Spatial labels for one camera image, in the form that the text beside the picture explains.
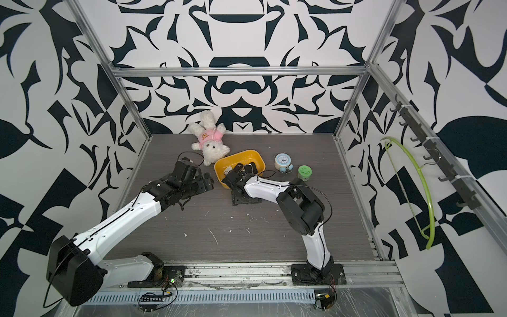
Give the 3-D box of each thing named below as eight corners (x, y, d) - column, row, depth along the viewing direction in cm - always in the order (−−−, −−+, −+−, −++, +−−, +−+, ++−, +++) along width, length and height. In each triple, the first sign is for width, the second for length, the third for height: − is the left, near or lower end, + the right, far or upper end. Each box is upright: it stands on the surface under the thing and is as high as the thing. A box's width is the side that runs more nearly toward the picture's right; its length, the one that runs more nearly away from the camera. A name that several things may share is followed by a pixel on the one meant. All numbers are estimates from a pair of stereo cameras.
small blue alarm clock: (275, 173, 105) (276, 168, 101) (273, 157, 112) (274, 152, 108) (292, 173, 105) (293, 168, 101) (290, 157, 112) (291, 152, 108)
